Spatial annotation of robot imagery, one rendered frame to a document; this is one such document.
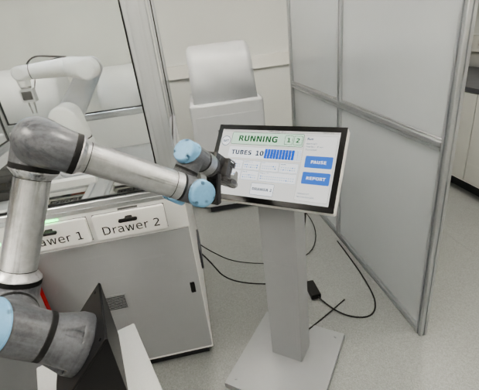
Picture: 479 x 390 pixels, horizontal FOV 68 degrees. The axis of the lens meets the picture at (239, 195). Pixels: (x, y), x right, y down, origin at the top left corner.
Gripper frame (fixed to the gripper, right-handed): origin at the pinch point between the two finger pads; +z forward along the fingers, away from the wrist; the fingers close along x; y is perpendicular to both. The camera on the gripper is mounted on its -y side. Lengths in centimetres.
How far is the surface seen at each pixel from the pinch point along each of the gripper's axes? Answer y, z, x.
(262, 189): 0.9, 1.3, -11.4
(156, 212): -14.5, -0.7, 32.8
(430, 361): -54, 92, -76
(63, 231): -30, -18, 63
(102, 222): -23, -11, 50
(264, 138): 20.9, 1.3, -7.6
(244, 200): -4.0, 1.3, -5.1
